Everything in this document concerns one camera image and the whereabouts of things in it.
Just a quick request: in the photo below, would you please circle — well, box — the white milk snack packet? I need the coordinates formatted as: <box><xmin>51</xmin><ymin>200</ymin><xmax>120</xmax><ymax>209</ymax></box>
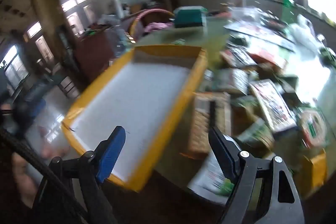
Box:
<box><xmin>218</xmin><ymin>68</ymin><xmax>250</xmax><ymax>94</ymax></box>

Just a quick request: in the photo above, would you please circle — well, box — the yellow cardboard box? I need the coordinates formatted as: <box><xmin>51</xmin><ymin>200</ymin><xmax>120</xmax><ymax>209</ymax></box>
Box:
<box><xmin>61</xmin><ymin>45</ymin><xmax>208</xmax><ymax>192</ymax></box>

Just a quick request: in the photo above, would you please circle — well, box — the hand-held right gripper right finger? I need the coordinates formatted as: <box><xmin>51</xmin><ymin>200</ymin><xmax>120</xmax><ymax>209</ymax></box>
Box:
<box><xmin>208</xmin><ymin>126</ymin><xmax>305</xmax><ymax>224</ymax></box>

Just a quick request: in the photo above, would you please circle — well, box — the green tissue box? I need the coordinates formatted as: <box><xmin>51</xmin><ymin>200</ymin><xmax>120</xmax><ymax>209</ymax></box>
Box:
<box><xmin>174</xmin><ymin>6</ymin><xmax>207</xmax><ymax>29</ymax></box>

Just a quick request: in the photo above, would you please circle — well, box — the pink yellow hoop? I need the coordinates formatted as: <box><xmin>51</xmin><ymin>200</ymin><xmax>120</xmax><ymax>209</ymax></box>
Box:
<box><xmin>129</xmin><ymin>9</ymin><xmax>175</xmax><ymax>38</ymax></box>

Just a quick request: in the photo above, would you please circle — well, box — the round cracker packet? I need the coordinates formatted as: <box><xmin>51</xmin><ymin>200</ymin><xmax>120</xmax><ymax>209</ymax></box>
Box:
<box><xmin>298</xmin><ymin>109</ymin><xmax>327</xmax><ymax>148</ymax></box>

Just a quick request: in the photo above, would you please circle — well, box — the person's left hand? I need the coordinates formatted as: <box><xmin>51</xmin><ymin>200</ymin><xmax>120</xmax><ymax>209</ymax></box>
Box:
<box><xmin>12</xmin><ymin>145</ymin><xmax>67</xmax><ymax>207</ymax></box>

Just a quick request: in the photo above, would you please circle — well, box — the pink cloth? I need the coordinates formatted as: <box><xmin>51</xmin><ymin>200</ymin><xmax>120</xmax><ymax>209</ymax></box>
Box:
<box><xmin>144</xmin><ymin>22</ymin><xmax>171</xmax><ymax>35</ymax></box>

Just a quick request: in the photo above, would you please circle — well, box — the green yellow snack packet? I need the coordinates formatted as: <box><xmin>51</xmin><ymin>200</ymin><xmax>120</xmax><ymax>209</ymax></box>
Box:
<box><xmin>238</xmin><ymin>119</ymin><xmax>275</xmax><ymax>148</ymax></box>

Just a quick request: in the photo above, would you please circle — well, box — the white square cracker packet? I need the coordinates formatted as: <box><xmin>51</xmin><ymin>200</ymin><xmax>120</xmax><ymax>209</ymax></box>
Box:
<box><xmin>249</xmin><ymin>80</ymin><xmax>297</xmax><ymax>132</ymax></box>

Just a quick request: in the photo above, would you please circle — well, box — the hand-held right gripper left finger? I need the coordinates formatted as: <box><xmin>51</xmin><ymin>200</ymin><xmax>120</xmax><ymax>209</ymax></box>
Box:
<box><xmin>33</xmin><ymin>126</ymin><xmax>126</xmax><ymax>224</ymax></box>

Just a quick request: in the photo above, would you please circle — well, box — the orange cracker packet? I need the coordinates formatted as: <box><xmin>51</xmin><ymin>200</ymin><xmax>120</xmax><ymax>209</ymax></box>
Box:
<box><xmin>188</xmin><ymin>93</ymin><xmax>231</xmax><ymax>159</ymax></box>

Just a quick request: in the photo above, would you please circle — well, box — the white green snack packet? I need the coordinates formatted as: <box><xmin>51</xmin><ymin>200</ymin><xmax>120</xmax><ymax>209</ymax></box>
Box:
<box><xmin>189</xmin><ymin>153</ymin><xmax>237</xmax><ymax>197</ymax></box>

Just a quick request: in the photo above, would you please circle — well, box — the black braided cable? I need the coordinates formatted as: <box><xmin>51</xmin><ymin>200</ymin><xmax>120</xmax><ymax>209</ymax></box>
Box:
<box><xmin>0</xmin><ymin>127</ymin><xmax>88</xmax><ymax>224</ymax></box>

